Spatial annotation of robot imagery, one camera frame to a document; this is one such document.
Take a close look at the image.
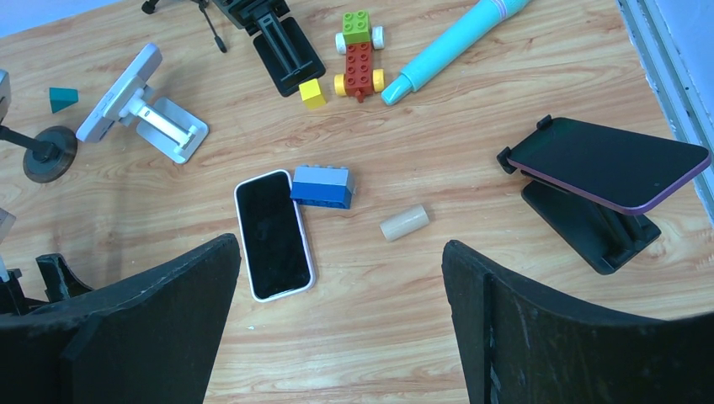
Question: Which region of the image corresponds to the teal cylinder toy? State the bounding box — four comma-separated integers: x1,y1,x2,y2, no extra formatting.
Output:
381,0,529,106

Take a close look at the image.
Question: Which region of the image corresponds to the dark round-base phone stand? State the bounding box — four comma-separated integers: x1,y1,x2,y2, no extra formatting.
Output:
1,125,78,183

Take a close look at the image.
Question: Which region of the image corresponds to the purple dark smartphone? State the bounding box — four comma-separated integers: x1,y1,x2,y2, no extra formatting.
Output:
498,116,711,215

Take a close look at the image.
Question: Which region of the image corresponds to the teal small block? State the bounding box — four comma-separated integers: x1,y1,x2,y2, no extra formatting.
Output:
48,88,79,114

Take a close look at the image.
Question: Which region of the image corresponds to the lavender phone on white stand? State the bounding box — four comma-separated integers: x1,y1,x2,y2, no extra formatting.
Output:
76,43,163,143

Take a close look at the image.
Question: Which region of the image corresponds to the black phone stand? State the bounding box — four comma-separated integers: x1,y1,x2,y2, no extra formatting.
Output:
215,0,326,97
496,114,663,276

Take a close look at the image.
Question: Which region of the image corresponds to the black phone stand right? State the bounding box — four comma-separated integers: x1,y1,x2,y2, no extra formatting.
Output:
496,114,663,276

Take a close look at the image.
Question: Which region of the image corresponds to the wooden cylinder peg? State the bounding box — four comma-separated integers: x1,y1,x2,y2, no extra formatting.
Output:
380,205,430,242

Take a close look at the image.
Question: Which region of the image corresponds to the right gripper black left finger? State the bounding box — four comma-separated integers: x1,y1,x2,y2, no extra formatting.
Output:
1,233,241,403

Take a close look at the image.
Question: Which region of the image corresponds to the red green toy brick car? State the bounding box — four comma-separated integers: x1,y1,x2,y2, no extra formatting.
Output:
333,9,386,103

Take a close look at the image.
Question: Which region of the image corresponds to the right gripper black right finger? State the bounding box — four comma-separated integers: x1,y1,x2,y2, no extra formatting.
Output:
442,240,713,403

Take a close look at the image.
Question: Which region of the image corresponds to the white folding phone stand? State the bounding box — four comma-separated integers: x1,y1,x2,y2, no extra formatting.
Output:
119,86,209,164

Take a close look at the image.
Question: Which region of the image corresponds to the blue grey duplo brick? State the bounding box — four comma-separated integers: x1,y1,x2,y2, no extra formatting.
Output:
290,165,355,210

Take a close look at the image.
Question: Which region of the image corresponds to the yellow small cube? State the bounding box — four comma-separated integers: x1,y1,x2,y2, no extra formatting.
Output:
299,78,328,109

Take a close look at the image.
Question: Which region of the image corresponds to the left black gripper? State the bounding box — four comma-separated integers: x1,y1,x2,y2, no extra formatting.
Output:
1,253,93,316

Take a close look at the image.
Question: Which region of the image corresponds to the black phone stand rear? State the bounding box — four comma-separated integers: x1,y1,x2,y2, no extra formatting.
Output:
215,0,326,97

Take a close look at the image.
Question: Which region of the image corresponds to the black mini tripod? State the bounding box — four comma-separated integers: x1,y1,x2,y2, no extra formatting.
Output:
141,0,227,53

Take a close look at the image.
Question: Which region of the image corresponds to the pink case smartphone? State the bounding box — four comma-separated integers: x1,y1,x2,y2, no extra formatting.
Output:
233,169,317,303

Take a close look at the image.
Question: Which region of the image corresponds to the grey phone on round stand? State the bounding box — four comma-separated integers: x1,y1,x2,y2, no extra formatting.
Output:
0,69,12,121

